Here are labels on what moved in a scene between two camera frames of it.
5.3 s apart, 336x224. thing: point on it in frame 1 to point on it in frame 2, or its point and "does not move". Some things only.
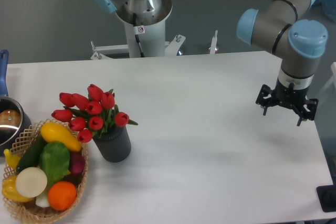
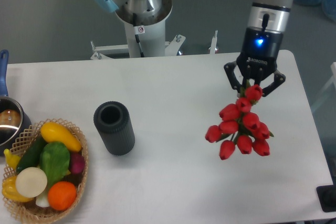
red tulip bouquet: (96, 114) to (238, 124)
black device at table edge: (326, 194) does not move
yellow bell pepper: (10, 192) does not move
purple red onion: (77, 162) does not move
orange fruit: (61, 195) does not move
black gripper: (293, 97) to (260, 49)
